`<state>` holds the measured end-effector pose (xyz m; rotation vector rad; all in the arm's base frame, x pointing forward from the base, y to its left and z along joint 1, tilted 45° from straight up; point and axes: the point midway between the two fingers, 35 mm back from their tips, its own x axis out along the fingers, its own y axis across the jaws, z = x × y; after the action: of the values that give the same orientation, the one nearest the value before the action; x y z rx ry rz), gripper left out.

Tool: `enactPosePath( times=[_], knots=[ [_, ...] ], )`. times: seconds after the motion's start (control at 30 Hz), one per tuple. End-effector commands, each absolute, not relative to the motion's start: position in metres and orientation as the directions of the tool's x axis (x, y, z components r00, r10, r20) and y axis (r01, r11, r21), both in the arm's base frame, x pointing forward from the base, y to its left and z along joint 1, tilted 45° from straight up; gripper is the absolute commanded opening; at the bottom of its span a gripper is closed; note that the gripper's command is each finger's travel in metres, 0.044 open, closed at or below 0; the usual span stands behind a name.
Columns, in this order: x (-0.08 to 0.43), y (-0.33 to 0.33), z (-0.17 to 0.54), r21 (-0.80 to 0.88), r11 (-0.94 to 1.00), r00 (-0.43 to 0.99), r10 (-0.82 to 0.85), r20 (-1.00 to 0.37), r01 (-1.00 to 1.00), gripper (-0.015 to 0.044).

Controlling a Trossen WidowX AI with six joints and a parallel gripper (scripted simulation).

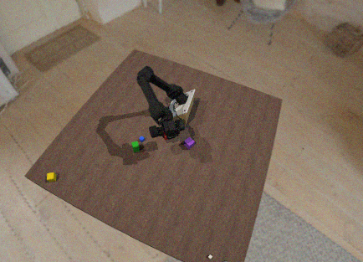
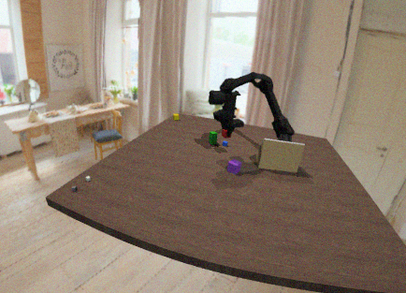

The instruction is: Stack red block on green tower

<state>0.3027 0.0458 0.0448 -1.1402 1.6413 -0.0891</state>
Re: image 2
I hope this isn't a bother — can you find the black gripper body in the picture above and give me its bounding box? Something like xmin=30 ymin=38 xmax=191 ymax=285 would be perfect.
xmin=222 ymin=105 xmax=244 ymax=127

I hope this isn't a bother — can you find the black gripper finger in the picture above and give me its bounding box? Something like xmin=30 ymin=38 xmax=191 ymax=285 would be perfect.
xmin=226 ymin=124 xmax=236 ymax=137
xmin=220 ymin=120 xmax=229 ymax=129

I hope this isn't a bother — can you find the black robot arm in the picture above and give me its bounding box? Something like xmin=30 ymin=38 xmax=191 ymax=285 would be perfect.
xmin=209 ymin=72 xmax=295 ymax=142

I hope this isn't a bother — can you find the red block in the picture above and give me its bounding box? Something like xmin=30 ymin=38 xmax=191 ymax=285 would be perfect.
xmin=222 ymin=129 xmax=231 ymax=139

